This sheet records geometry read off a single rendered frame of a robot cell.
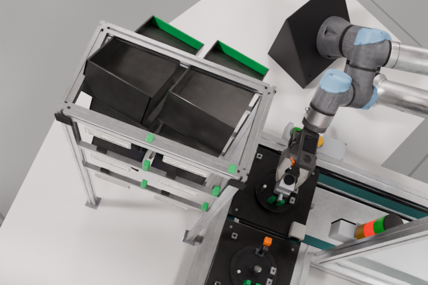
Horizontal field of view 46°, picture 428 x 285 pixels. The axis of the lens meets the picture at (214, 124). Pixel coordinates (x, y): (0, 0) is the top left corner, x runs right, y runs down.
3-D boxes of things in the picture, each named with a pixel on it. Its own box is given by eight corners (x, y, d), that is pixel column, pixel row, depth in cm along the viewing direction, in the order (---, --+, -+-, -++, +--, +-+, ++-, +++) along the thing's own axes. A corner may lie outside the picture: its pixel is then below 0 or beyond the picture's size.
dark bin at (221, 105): (213, 47, 112) (225, 21, 107) (265, 76, 112) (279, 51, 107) (156, 119, 92) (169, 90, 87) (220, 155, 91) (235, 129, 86)
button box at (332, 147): (284, 126, 175) (290, 121, 169) (341, 148, 176) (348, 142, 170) (279, 145, 173) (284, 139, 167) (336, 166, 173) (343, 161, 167)
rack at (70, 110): (111, 146, 167) (98, 13, 93) (214, 185, 168) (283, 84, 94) (84, 205, 159) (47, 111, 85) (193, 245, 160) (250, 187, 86)
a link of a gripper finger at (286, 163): (277, 173, 153) (295, 152, 149) (277, 184, 148) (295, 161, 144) (269, 168, 153) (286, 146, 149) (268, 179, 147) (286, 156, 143)
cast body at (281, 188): (278, 173, 153) (285, 166, 147) (292, 178, 154) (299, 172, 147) (271, 198, 150) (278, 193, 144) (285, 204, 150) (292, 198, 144)
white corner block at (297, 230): (290, 222, 159) (293, 221, 155) (303, 228, 159) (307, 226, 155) (285, 236, 157) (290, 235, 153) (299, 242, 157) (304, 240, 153)
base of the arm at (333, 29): (342, 9, 182) (365, 13, 174) (346, 46, 190) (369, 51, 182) (313, 27, 175) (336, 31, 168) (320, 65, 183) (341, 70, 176)
